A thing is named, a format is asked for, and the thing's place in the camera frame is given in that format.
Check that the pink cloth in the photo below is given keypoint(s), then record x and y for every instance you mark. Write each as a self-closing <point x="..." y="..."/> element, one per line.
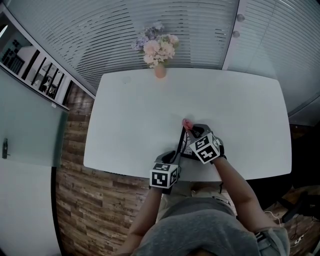
<point x="187" y="123"/>

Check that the frosted glass door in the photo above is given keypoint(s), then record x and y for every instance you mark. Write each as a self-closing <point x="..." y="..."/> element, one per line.
<point x="30" y="120"/>

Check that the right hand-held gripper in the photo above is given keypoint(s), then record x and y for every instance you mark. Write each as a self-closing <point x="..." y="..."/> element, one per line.
<point x="205" y="150"/>

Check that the table control panel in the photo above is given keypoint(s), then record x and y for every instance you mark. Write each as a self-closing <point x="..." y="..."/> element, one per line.
<point x="115" y="173"/>

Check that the person's right forearm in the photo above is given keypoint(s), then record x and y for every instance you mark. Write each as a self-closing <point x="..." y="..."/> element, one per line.
<point x="240" y="195"/>

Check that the person's grey shirt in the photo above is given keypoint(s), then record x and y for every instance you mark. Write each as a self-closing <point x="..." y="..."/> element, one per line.
<point x="200" y="230"/>

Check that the person's beige trousers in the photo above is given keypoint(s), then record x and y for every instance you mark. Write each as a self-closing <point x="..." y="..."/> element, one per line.
<point x="180" y="195"/>

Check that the black picture frame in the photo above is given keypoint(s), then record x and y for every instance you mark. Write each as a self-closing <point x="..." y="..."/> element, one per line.
<point x="186" y="153"/>

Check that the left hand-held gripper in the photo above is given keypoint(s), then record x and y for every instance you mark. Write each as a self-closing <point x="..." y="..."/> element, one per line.
<point x="160" y="177"/>

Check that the white power strip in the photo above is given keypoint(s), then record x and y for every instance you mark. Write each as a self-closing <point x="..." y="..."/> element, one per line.
<point x="299" y="239"/>

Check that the pink vase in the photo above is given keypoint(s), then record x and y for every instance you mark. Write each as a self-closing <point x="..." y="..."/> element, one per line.
<point x="160" y="72"/>

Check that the white table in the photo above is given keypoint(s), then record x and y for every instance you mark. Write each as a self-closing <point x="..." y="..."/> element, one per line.
<point x="140" y="125"/>

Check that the round metal glass fitting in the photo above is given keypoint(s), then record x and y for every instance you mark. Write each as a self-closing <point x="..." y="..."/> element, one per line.
<point x="236" y="34"/>
<point x="241" y="18"/>

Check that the light grey striped garment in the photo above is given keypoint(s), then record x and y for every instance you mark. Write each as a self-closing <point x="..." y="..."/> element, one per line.
<point x="275" y="242"/>

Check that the person's left forearm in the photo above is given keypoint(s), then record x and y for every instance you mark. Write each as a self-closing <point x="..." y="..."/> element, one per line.
<point x="145" y="217"/>

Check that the pastel flower bouquet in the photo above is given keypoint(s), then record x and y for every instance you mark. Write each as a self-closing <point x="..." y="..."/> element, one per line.
<point x="157" y="47"/>

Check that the black metal railing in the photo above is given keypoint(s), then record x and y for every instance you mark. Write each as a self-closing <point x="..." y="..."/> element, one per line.
<point x="47" y="75"/>

